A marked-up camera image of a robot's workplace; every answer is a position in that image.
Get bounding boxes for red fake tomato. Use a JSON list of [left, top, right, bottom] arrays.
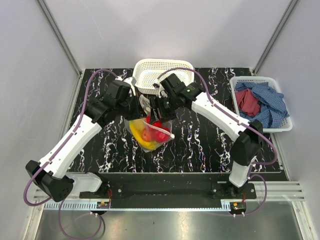
[[153, 130, 170, 143]]

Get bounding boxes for polka dot zip top bag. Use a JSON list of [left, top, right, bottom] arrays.
[[124, 94, 175, 153]]

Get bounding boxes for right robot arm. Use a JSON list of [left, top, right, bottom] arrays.
[[152, 73, 264, 199]]

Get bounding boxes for aluminium frame post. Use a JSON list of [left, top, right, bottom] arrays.
[[252, 0, 300, 76], [35, 0, 82, 77]]

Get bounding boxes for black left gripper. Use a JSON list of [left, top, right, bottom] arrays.
[[116, 92, 148, 121]]

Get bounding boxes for left aluminium frame post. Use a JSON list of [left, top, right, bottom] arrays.
[[35, 0, 82, 77]]

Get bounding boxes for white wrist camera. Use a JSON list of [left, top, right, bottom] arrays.
[[153, 78, 168, 98], [116, 76, 137, 96]]

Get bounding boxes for dark red cloth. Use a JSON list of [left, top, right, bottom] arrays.
[[235, 89, 261, 117]]

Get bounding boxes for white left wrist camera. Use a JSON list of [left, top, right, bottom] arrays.
[[116, 76, 137, 96]]

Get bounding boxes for blue checkered cloth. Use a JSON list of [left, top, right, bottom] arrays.
[[235, 81, 290, 129]]

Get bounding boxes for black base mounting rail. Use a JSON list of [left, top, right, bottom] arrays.
[[68, 173, 265, 211]]

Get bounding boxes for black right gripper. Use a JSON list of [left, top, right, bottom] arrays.
[[148, 94, 179, 126]]

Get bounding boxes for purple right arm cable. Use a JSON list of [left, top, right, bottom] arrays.
[[156, 67, 279, 167]]

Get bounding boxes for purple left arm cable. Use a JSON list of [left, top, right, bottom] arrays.
[[23, 69, 123, 207]]

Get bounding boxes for small red fake fruit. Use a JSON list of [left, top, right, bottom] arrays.
[[141, 128, 152, 142]]

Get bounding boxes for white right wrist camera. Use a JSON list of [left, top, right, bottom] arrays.
[[153, 78, 168, 98]]

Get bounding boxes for yellow fake banana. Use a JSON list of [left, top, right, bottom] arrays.
[[128, 119, 160, 153]]

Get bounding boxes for white perforated plastic basket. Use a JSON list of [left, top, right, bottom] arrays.
[[132, 58, 194, 95]]

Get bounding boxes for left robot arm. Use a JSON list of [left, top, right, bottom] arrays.
[[25, 77, 145, 203]]

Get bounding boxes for right aluminium frame post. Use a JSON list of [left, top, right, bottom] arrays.
[[252, 0, 300, 76]]

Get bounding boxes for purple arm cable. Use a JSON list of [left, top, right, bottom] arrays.
[[156, 67, 279, 167], [23, 69, 123, 207]]

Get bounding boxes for red fake apple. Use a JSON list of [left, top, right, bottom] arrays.
[[146, 115, 162, 130]]

